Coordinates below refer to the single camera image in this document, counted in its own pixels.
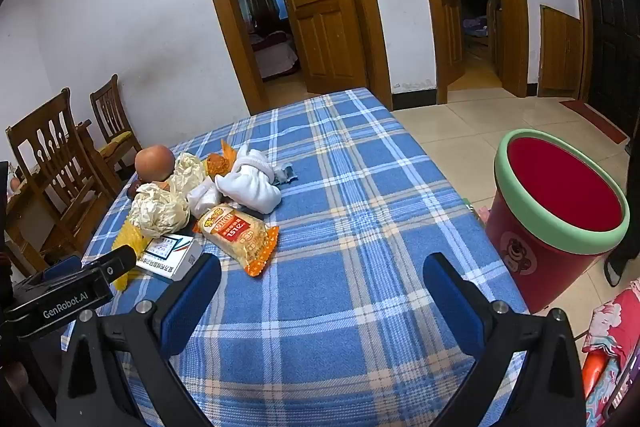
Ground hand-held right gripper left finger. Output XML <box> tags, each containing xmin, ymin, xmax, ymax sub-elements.
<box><xmin>56</xmin><ymin>252</ymin><xmax>223</xmax><ymax>427</ymax></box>

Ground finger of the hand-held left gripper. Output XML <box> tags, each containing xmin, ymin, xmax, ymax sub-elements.
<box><xmin>12</xmin><ymin>254</ymin><xmax>84</xmax><ymax>303</ymax></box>
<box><xmin>4</xmin><ymin>246</ymin><xmax>137</xmax><ymax>340</ymax></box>

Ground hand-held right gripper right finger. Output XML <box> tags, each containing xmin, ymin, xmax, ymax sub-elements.
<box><xmin>422</xmin><ymin>252</ymin><xmax>586</xmax><ymax>427</ymax></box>

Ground white blue carton box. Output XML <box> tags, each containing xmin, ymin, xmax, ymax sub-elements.
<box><xmin>135</xmin><ymin>234</ymin><xmax>205</xmax><ymax>283</ymax></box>

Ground yellow foam fruit net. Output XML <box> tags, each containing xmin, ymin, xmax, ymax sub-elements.
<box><xmin>111</xmin><ymin>219</ymin><xmax>151</xmax><ymax>293</ymax></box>

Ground orange clear snack packet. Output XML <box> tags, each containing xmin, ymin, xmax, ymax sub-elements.
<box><xmin>192</xmin><ymin>203</ymin><xmax>281</xmax><ymax>278</ymax></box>

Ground red bin with green rim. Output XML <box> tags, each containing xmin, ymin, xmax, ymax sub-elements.
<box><xmin>484</xmin><ymin>129</ymin><xmax>631</xmax><ymax>315</ymax></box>

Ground large cream paper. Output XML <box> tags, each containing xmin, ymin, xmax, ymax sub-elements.
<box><xmin>129</xmin><ymin>183</ymin><xmax>191</xmax><ymax>239</ymax></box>

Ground white tissue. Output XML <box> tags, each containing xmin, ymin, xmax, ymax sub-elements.
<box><xmin>187</xmin><ymin>182</ymin><xmax>223</xmax><ymax>219</ymax></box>

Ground white cloth bundle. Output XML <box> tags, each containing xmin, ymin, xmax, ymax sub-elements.
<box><xmin>215</xmin><ymin>144</ymin><xmax>283</xmax><ymax>212</ymax></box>

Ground small cream paper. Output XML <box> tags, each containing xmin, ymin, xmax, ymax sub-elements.
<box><xmin>169</xmin><ymin>152</ymin><xmax>208</xmax><ymax>195</ymax></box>

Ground orange snack wrapper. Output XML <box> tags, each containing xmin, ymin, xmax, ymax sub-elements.
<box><xmin>206</xmin><ymin>139</ymin><xmax>236</xmax><ymax>180</ymax></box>

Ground grey wrapper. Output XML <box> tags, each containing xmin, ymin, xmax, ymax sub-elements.
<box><xmin>270</xmin><ymin>162</ymin><xmax>298</xmax><ymax>184</ymax></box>

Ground blue plaid tablecloth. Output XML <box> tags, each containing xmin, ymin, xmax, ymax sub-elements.
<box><xmin>60</xmin><ymin>88</ymin><xmax>531</xmax><ymax>427</ymax></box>

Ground apple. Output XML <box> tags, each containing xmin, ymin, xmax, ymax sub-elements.
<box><xmin>134</xmin><ymin>145</ymin><xmax>175</xmax><ymax>182</ymax></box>

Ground wooden chair with yellow cushion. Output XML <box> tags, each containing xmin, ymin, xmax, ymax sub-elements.
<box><xmin>89</xmin><ymin>74</ymin><xmax>143</xmax><ymax>172</ymax></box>

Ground orange plastic stool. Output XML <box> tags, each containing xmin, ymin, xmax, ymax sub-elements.
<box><xmin>580</xmin><ymin>349</ymin><xmax>608</xmax><ymax>413</ymax></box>

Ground red doormat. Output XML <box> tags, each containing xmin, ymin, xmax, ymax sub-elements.
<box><xmin>559</xmin><ymin>99</ymin><xmax>628</xmax><ymax>145</ymax></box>

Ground bed with pink bedding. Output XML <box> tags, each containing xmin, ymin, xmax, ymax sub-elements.
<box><xmin>248</xmin><ymin>32</ymin><xmax>301</xmax><ymax>80</ymax></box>

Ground low wooden cabinet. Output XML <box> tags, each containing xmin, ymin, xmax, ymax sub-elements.
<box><xmin>537</xmin><ymin>4</ymin><xmax>586</xmax><ymax>100</ymax></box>

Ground black entrance door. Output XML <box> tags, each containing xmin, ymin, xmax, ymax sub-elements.
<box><xmin>580</xmin><ymin>0</ymin><xmax>640</xmax><ymax>138</ymax></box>

